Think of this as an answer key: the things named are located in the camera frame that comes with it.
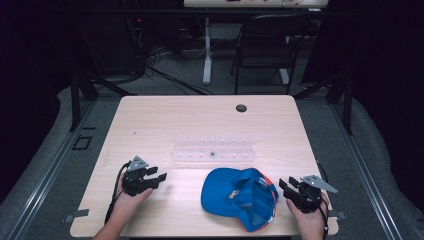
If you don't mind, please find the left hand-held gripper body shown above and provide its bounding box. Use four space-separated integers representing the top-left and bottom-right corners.
121 155 162 198

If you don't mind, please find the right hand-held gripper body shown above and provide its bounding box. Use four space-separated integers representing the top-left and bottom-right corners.
292 174 339 215

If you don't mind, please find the person's left hand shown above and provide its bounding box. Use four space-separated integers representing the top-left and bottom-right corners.
113 172 155 224

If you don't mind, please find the person's right hand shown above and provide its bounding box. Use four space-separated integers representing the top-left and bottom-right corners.
285 192 330 234

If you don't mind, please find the clear plastic rack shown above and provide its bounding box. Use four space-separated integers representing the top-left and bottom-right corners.
170 135 257 164

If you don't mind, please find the blue baseball cap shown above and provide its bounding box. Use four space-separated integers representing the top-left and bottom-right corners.
200 166 280 234

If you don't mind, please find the black metal stand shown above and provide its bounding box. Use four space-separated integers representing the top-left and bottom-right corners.
67 66 138 132
292 68 355 136

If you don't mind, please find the white desk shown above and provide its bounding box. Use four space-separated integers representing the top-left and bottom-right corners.
182 0 330 86

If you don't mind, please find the black folding chair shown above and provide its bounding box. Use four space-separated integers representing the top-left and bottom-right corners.
229 13 313 96

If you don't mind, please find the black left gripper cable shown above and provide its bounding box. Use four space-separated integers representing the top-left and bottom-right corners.
103 161 132 225

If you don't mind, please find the grey table bracket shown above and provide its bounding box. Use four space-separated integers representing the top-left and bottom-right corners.
327 210 348 222
62 208 91 224

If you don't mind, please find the bundle of floor cables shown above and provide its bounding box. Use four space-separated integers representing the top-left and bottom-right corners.
126 16 216 96

